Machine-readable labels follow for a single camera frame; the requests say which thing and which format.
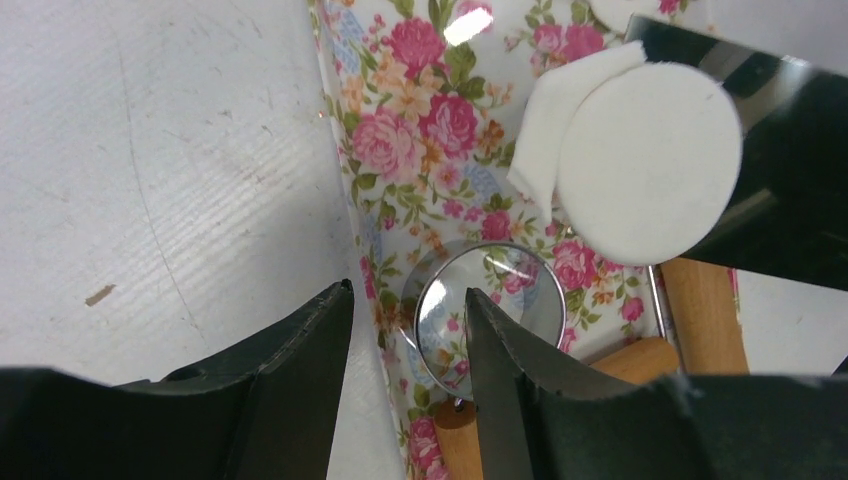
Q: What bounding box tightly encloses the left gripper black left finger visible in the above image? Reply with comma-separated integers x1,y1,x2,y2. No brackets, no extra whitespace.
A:
1,280,354,479

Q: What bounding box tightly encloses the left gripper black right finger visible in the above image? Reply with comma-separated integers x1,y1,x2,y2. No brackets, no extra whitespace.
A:
466,289,847,479

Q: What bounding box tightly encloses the round metal cutter ring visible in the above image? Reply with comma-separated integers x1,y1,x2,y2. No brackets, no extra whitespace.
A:
401,239,568,403

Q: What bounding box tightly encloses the leftover dough scrap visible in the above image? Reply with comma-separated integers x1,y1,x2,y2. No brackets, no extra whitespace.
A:
507,40,646,223

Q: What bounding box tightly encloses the white dough piece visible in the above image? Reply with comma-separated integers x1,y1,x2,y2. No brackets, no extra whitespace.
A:
556,63,742,265

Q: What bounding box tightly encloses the metal spatula wooden handle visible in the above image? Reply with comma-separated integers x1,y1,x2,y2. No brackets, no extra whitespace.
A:
622,13,848,293

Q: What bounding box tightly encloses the floral pattern tray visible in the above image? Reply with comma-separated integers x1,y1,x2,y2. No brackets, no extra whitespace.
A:
309,1,657,479

